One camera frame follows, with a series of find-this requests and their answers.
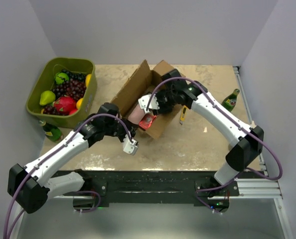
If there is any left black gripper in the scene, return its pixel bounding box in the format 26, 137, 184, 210
104, 117, 139, 144

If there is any yellow utility knife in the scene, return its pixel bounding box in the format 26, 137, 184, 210
179, 106, 187, 125

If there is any taped cardboard express box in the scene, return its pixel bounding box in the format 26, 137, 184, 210
111, 60, 182, 139

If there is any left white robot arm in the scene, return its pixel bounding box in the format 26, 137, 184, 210
7, 103, 138, 214

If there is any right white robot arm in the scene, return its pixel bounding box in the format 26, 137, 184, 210
148, 69, 264, 196

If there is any red toothpaste box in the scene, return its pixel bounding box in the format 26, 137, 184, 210
139, 114, 157, 130

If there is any orange fruit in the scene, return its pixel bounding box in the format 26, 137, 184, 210
76, 98, 83, 109

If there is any red dragon fruit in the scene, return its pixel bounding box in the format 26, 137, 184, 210
52, 96, 76, 115

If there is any dark purple grape bunch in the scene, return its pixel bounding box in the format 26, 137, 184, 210
52, 80, 86, 101

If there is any green glass bottle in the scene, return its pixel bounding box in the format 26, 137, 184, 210
221, 89, 240, 112

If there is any yellow lemon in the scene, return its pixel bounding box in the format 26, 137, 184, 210
85, 74, 92, 88

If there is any dark bottle behind basket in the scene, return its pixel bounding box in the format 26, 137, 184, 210
38, 119, 63, 143

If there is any black grape bunch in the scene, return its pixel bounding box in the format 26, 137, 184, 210
61, 69, 87, 82

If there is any small red grape bunch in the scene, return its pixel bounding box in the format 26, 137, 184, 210
41, 105, 62, 116

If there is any green apple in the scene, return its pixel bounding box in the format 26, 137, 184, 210
54, 72, 70, 85

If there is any green pear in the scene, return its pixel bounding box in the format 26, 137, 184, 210
39, 90, 56, 106

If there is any olive green plastic basket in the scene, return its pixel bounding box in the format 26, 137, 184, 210
26, 57, 97, 128

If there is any grey cylindrical bottle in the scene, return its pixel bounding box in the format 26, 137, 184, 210
228, 121, 256, 150

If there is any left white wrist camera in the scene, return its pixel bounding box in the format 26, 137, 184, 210
122, 136, 139, 155

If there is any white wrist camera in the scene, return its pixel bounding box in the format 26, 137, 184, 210
122, 136, 139, 155
138, 94, 160, 116

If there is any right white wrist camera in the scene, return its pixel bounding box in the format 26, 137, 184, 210
138, 94, 160, 116

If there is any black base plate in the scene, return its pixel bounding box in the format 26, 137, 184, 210
68, 171, 239, 212

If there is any aluminium rail frame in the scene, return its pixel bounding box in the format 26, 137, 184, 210
7, 66, 295, 239

